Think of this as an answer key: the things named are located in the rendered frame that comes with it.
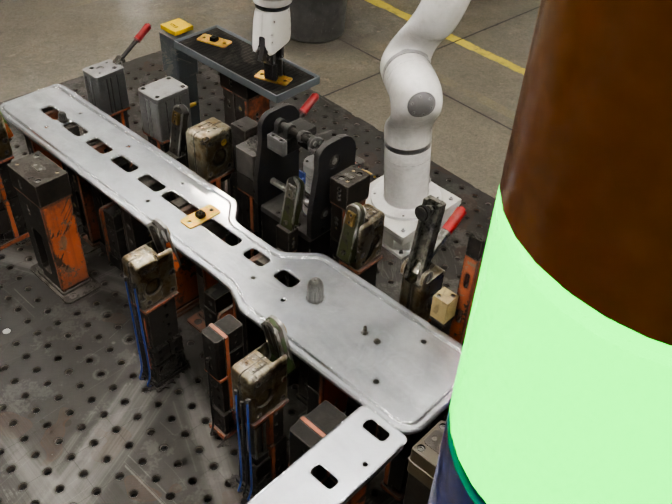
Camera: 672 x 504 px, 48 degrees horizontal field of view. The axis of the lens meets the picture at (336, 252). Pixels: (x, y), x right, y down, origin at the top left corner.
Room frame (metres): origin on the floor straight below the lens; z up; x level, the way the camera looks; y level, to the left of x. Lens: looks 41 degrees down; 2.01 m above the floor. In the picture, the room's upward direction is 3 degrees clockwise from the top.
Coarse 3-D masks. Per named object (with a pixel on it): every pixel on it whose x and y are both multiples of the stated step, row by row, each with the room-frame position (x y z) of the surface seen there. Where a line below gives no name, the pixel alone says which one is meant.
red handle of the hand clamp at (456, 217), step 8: (456, 208) 1.15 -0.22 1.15; (464, 208) 1.15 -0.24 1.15; (456, 216) 1.13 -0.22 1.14; (448, 224) 1.12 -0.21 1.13; (456, 224) 1.12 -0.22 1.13; (440, 232) 1.11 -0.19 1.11; (448, 232) 1.11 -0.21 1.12; (440, 240) 1.10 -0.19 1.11; (432, 256) 1.07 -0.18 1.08; (416, 264) 1.06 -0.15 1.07; (416, 272) 1.05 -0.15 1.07
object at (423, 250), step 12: (432, 204) 1.07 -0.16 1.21; (444, 204) 1.07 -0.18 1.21; (420, 216) 1.04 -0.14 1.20; (432, 216) 1.07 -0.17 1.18; (420, 228) 1.07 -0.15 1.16; (432, 228) 1.05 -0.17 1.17; (420, 240) 1.07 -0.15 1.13; (432, 240) 1.05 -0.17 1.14; (420, 252) 1.06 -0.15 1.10; (432, 252) 1.05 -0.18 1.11; (408, 264) 1.06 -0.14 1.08; (408, 276) 1.05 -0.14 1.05; (420, 276) 1.04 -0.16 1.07
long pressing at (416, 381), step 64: (64, 128) 1.57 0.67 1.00; (128, 128) 1.58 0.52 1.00; (128, 192) 1.33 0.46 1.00; (192, 192) 1.34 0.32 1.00; (192, 256) 1.13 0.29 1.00; (320, 256) 1.15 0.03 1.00; (256, 320) 0.97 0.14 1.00; (320, 320) 0.98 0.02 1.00; (384, 320) 0.98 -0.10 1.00; (384, 384) 0.83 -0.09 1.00; (448, 384) 0.84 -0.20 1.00
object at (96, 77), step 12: (108, 60) 1.81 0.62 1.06; (84, 72) 1.75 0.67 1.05; (96, 72) 1.74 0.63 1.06; (108, 72) 1.75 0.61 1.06; (120, 72) 1.77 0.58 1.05; (96, 84) 1.72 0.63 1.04; (108, 84) 1.74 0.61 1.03; (120, 84) 1.77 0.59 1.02; (96, 96) 1.73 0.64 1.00; (108, 96) 1.74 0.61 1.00; (120, 96) 1.76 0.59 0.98; (108, 108) 1.73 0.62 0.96; (120, 108) 1.76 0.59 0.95; (120, 120) 1.76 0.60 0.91; (132, 168) 1.76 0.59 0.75
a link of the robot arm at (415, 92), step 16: (400, 64) 1.62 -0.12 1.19; (416, 64) 1.61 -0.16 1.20; (384, 80) 1.64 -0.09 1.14; (400, 80) 1.57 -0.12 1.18; (416, 80) 1.55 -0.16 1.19; (432, 80) 1.56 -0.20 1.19; (400, 96) 1.54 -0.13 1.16; (416, 96) 1.53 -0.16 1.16; (432, 96) 1.54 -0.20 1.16; (400, 112) 1.53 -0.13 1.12; (416, 112) 1.53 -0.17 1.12; (432, 112) 1.54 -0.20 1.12; (384, 128) 1.64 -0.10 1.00; (400, 128) 1.58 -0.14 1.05; (416, 128) 1.58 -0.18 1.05; (400, 144) 1.60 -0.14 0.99; (416, 144) 1.60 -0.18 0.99
